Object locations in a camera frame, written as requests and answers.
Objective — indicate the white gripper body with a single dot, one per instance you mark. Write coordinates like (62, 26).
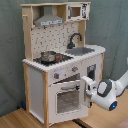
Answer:
(87, 87)

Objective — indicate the white oven door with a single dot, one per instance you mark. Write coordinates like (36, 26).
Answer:
(65, 102)

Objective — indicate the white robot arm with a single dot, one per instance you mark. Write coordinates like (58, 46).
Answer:
(104, 93)

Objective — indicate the wooden toy kitchen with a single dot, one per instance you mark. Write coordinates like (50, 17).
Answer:
(38, 78)

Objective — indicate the white cabinet door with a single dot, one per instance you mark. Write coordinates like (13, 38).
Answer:
(92, 68)

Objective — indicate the right oven knob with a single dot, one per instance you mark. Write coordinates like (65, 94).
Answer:
(74, 69)

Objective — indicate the oven knob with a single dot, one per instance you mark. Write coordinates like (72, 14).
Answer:
(74, 69)
(56, 75)

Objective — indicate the grey toy sink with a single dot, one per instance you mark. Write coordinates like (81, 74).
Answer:
(79, 51)

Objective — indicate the left oven knob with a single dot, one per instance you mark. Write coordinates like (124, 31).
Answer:
(56, 75)

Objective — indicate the black toy stovetop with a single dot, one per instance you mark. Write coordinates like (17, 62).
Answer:
(58, 59)

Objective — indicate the black toy faucet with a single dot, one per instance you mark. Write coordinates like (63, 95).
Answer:
(73, 40)

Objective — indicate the metal toy pot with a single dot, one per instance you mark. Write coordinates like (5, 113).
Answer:
(48, 56)

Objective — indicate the toy microwave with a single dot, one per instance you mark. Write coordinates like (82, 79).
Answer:
(78, 11)

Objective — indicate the grey range hood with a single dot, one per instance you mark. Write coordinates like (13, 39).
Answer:
(48, 18)

